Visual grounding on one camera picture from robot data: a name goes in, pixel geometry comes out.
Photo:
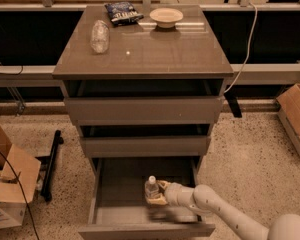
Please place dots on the grey middle drawer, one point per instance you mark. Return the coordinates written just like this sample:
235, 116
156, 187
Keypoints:
145, 146

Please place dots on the black table leg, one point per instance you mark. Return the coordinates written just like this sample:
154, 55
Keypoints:
233, 104

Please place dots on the open cardboard box left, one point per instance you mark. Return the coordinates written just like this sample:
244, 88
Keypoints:
19, 171

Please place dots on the cardboard box right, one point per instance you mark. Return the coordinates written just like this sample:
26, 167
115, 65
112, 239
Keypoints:
289, 114

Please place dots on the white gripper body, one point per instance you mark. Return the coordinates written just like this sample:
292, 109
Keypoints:
173, 192

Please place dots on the crumpled clear plastic bottle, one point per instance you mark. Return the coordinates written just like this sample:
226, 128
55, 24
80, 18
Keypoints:
100, 36

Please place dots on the grey drawer cabinet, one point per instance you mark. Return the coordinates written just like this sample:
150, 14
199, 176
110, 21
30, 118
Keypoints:
145, 61

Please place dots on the black metal bar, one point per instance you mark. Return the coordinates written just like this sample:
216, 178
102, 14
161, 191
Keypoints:
50, 164

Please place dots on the grey top drawer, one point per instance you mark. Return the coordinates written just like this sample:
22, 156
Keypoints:
143, 111

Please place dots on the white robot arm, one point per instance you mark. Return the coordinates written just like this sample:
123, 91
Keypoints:
202, 197

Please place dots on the grey open bottom drawer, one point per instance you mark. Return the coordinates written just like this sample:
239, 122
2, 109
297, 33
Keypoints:
119, 210

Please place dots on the clear plastic water bottle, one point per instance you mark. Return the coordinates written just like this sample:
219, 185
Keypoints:
151, 188

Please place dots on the cream ceramic bowl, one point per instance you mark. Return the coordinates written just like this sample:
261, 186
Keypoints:
166, 17

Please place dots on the blue snack bag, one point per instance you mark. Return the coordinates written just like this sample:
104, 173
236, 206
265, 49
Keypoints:
123, 13

